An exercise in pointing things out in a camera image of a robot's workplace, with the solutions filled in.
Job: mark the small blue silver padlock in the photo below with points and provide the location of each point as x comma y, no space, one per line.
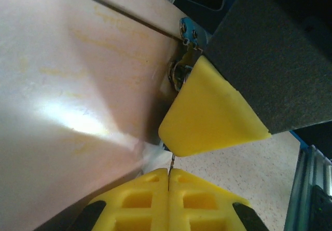
177,75

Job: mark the pink illustrated tin box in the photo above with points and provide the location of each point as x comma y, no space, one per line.
77,85

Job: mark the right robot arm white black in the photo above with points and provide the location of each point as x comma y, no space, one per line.
321,210

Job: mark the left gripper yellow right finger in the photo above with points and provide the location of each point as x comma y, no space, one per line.
202,205

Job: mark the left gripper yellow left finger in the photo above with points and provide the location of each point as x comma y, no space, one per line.
140,202

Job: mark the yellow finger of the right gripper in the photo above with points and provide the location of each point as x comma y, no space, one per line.
207,111

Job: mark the aluminium front rail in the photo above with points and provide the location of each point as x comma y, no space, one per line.
301,189

